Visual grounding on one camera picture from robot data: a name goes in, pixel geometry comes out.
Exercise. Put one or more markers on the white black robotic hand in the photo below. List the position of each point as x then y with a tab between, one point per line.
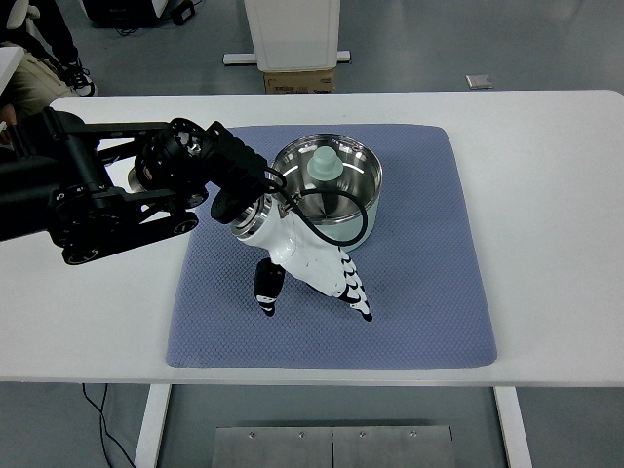
294	249

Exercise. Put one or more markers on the steel lid with green knob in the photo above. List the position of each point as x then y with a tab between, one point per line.
336	175

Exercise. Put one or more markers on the white pedestal stand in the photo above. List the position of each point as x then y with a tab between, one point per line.
292	36

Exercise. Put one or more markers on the white table frame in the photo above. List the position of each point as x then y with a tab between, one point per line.
507	403

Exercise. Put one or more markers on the cardboard box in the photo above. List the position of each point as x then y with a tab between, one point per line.
299	82

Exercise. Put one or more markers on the small grey floor plate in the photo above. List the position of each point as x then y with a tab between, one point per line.
479	82

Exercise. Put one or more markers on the seated person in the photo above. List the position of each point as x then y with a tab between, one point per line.
50	67

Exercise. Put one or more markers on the black equipment on floor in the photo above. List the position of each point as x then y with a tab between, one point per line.
136	13

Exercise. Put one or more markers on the metal base plate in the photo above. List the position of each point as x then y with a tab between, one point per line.
337	446

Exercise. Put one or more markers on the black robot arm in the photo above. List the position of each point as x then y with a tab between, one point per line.
103	189

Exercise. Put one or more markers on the blue quilted mat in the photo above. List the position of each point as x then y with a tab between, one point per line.
419	267

